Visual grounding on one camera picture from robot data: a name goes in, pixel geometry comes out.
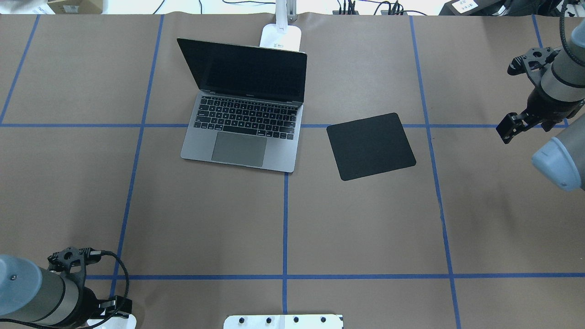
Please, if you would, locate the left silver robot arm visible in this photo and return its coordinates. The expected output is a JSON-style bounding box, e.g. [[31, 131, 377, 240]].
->
[[0, 247, 137, 329]]

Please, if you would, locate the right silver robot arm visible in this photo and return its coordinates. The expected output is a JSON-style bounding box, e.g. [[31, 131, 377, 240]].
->
[[496, 15, 584, 191]]

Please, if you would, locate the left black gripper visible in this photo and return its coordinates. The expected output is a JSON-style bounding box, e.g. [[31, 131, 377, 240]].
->
[[91, 295, 133, 320]]

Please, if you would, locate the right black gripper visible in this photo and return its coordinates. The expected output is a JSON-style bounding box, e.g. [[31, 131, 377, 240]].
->
[[496, 91, 583, 144]]

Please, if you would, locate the white computer mouse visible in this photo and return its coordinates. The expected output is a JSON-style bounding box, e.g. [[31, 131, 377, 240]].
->
[[86, 312, 137, 329]]

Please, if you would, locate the black mouse pad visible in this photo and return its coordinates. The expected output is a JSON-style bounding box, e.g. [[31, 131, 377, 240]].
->
[[326, 112, 417, 181]]

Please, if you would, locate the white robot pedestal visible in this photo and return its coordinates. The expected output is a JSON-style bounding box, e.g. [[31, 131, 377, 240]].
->
[[223, 314, 344, 329]]

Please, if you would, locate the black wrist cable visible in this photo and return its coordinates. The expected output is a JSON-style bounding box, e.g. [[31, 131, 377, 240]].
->
[[27, 249, 131, 329]]

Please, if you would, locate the grey laptop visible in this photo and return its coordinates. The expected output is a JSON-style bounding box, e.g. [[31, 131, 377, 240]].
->
[[177, 38, 308, 173]]

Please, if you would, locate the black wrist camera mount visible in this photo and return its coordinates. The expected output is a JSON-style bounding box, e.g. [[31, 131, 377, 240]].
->
[[506, 47, 561, 87]]

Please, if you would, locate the white desk lamp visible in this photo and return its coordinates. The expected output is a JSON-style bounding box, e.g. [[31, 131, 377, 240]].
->
[[259, 0, 302, 52]]

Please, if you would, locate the cardboard box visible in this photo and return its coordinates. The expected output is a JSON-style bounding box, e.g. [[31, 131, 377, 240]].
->
[[47, 0, 104, 15]]

